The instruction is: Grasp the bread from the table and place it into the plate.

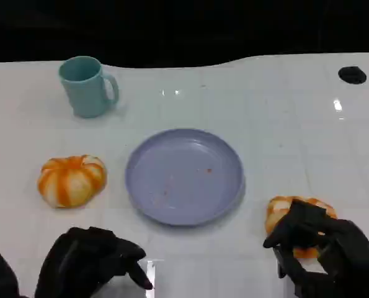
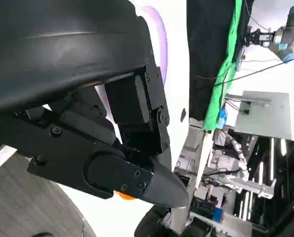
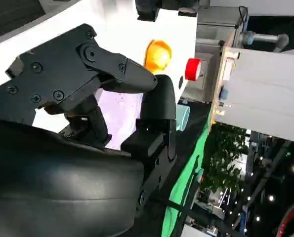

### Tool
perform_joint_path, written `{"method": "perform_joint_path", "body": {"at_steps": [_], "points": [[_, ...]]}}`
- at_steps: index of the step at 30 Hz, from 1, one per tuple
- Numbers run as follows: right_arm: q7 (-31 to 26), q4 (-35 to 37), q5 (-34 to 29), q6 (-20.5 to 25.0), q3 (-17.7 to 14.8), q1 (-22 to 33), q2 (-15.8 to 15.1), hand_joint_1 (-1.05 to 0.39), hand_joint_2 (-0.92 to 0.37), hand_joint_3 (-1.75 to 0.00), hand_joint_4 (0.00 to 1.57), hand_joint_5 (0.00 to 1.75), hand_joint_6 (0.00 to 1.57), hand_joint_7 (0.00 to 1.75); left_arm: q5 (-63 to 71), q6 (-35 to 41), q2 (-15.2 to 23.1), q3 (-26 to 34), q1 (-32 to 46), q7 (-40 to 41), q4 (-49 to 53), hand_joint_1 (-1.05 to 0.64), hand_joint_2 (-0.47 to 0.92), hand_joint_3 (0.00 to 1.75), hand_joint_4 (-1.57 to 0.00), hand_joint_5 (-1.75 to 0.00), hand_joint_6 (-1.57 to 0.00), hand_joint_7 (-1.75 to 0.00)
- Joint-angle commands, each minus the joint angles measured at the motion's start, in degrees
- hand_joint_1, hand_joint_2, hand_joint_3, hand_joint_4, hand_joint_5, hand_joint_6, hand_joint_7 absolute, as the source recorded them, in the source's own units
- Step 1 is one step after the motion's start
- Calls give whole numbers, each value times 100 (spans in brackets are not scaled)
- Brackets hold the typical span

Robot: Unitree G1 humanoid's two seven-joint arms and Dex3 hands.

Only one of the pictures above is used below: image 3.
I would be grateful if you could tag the green leafy plant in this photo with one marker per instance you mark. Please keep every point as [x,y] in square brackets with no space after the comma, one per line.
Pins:
[223,158]

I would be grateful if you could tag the orange and white bread roll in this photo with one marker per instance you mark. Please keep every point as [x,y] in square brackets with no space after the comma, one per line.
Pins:
[159,56]

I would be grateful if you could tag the red tape roll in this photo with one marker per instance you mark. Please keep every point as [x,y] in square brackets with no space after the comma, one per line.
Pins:
[192,69]

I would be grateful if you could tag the green cloth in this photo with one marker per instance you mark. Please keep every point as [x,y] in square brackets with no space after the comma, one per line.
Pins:
[186,177]

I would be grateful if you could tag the grey metal cabinet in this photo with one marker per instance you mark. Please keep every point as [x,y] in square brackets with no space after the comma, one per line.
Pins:
[211,49]

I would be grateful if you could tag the white box with wooden panel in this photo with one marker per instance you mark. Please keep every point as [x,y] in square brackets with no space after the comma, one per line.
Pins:
[265,91]

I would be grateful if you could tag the pale green mug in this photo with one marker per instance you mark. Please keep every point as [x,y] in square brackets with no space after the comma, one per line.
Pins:
[182,118]

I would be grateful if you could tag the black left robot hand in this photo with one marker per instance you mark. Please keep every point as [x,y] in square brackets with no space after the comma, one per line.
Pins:
[148,10]

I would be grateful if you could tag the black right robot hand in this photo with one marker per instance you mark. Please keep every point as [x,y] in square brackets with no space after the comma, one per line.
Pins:
[62,185]

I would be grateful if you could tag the lilac plate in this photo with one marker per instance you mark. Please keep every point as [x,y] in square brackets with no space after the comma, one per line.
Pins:
[122,116]

